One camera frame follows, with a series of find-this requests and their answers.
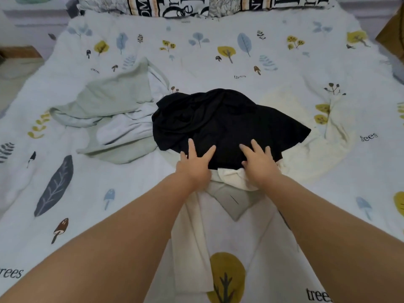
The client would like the person's right hand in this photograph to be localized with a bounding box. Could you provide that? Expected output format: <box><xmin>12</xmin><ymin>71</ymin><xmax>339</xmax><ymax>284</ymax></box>
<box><xmin>239</xmin><ymin>139</ymin><xmax>282</xmax><ymax>191</ymax></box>

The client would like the person's left hand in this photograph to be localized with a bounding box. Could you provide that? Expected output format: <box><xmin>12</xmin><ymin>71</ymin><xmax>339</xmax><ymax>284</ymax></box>
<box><xmin>175</xmin><ymin>138</ymin><xmax>217</xmax><ymax>192</ymax></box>

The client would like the black garment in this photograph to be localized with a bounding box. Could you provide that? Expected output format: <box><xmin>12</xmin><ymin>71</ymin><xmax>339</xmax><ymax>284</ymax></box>
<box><xmin>151</xmin><ymin>88</ymin><xmax>313</xmax><ymax>172</ymax></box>

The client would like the cream long-sleeve top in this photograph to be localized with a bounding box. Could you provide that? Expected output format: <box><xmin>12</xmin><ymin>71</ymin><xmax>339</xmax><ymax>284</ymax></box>
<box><xmin>170</xmin><ymin>84</ymin><xmax>352</xmax><ymax>295</ymax></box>

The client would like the sage green zip jacket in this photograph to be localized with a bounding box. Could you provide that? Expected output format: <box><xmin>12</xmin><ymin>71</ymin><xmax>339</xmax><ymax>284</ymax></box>
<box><xmin>50</xmin><ymin>56</ymin><xmax>267</xmax><ymax>222</ymax></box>

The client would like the bed with leaf print bedding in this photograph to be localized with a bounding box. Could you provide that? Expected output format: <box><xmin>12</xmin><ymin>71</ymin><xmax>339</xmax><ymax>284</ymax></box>
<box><xmin>0</xmin><ymin>3</ymin><xmax>404</xmax><ymax>303</ymax></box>

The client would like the person's right forearm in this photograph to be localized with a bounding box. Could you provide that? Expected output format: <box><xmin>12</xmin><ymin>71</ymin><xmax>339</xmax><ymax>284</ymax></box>
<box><xmin>260</xmin><ymin>175</ymin><xmax>404</xmax><ymax>303</ymax></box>

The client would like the person's left forearm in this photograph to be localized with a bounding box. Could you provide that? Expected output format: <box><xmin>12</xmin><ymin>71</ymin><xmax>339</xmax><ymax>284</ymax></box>
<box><xmin>0</xmin><ymin>173</ymin><xmax>198</xmax><ymax>303</ymax></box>

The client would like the black white patterned pillow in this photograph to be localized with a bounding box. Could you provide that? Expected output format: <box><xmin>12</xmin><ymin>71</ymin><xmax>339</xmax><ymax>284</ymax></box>
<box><xmin>76</xmin><ymin>0</ymin><xmax>210</xmax><ymax>19</ymax></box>
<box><xmin>207</xmin><ymin>0</ymin><xmax>337</xmax><ymax>13</ymax></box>

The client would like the wooden dressing table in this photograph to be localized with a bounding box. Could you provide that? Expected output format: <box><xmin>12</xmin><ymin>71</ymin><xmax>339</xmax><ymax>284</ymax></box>
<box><xmin>376</xmin><ymin>4</ymin><xmax>404</xmax><ymax>62</ymax></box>

